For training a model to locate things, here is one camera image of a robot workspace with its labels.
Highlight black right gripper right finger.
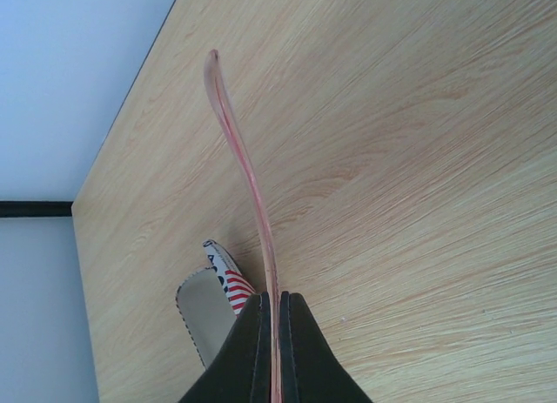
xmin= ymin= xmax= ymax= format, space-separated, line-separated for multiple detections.
xmin=279 ymin=292 xmax=370 ymax=403

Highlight black left frame post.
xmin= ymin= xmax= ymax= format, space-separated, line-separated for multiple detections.
xmin=0 ymin=201 xmax=73 ymax=218

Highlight stars and stripes glasses case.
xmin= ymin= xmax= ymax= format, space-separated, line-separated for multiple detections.
xmin=176 ymin=239 xmax=255 ymax=368

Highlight red sunglasses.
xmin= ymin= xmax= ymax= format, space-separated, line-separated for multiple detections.
xmin=204 ymin=49 xmax=284 ymax=402

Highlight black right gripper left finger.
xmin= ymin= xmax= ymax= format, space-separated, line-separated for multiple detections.
xmin=179 ymin=292 xmax=271 ymax=403

